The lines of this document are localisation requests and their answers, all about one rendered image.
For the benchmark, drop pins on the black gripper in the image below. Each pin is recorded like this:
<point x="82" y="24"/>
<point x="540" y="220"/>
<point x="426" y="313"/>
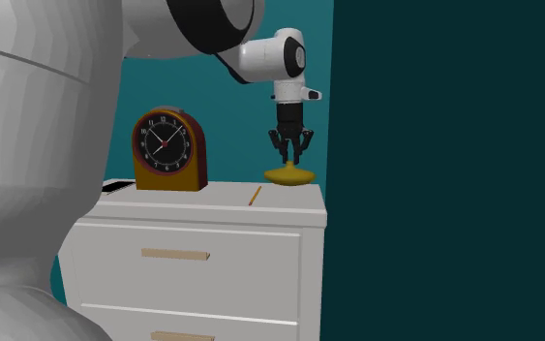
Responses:
<point x="290" y="119"/>

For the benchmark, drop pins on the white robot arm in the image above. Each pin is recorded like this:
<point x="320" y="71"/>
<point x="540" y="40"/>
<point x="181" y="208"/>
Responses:
<point x="26" y="141"/>

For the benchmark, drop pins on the yellow squat vase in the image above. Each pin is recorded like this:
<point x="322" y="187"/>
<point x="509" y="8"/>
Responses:
<point x="290" y="175"/>

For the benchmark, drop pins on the yellow pencil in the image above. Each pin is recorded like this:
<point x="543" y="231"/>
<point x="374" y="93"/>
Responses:
<point x="254" y="195"/>

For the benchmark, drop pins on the orange arched table clock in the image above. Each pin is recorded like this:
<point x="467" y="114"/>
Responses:
<point x="168" y="151"/>

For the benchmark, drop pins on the white chest of drawers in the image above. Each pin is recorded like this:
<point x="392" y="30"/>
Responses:
<point x="196" y="274"/>

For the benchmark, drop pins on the black flat phone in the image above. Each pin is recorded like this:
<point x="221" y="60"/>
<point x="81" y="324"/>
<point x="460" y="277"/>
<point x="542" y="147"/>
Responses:
<point x="116" y="186"/>

